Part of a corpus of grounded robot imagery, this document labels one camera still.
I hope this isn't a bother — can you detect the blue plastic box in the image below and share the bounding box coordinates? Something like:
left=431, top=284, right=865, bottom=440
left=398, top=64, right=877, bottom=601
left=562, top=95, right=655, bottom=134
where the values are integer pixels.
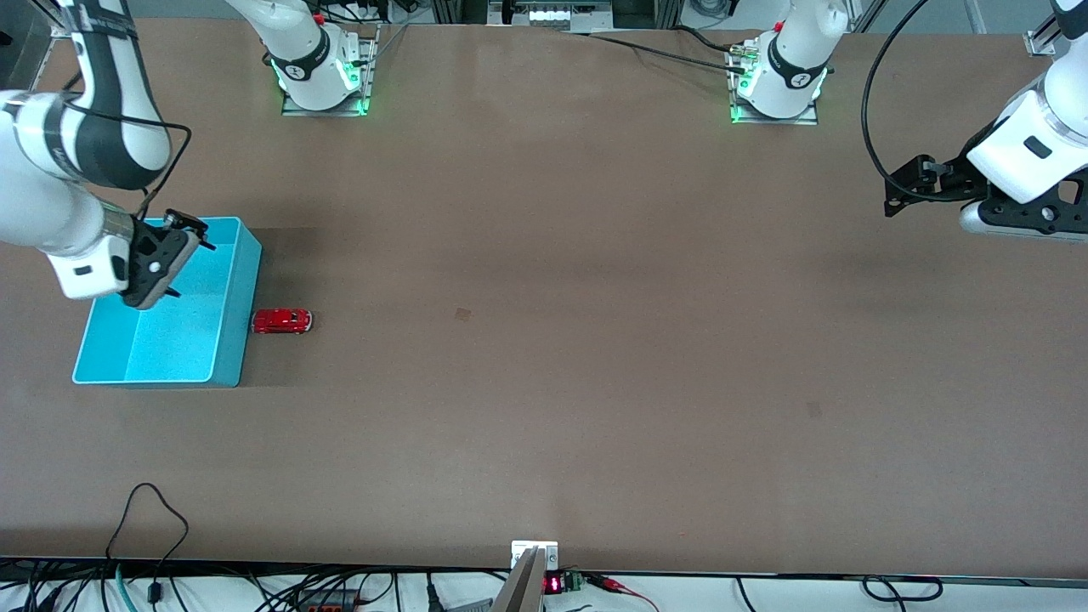
left=72, top=217, right=263, bottom=388

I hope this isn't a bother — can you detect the black base power cable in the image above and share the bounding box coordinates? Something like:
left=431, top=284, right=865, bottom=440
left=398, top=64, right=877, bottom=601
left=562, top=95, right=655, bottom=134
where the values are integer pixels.
left=557, top=25, right=753, bottom=76

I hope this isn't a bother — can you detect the black device with white lights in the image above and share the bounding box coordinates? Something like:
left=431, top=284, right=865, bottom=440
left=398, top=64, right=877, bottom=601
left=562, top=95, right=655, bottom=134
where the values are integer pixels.
left=489, top=0, right=613, bottom=31

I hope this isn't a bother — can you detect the thin black looped cable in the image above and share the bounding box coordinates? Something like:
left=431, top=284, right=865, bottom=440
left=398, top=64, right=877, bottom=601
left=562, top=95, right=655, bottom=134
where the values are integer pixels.
left=105, top=483, right=190, bottom=606

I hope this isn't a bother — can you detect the aluminium camera mount post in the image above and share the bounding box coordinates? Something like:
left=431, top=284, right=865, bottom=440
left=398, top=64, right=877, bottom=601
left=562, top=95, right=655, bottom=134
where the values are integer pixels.
left=493, top=541, right=559, bottom=612

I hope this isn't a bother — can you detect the dark grey panel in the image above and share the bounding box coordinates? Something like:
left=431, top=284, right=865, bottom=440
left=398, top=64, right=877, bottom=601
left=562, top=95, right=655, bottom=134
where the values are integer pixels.
left=0, top=0, right=54, bottom=71

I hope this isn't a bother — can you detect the black coiled cable loop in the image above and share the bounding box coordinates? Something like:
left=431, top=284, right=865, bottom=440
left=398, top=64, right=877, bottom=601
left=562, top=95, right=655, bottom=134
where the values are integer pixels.
left=861, top=576, right=944, bottom=603

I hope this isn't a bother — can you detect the red clip lead wire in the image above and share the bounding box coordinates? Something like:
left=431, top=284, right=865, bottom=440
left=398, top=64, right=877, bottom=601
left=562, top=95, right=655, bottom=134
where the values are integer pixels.
left=586, top=574, right=660, bottom=612

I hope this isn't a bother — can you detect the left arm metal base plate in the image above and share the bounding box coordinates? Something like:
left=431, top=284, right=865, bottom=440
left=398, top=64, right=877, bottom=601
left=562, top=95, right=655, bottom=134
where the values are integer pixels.
left=729, top=34, right=819, bottom=127

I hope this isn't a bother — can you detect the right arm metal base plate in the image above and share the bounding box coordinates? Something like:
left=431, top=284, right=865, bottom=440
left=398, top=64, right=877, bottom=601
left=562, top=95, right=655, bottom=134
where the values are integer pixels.
left=282, top=24, right=379, bottom=117

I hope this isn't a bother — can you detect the red beetle toy car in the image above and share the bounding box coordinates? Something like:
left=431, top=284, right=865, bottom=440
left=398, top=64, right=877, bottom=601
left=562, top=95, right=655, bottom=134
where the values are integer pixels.
left=252, top=308, right=314, bottom=335

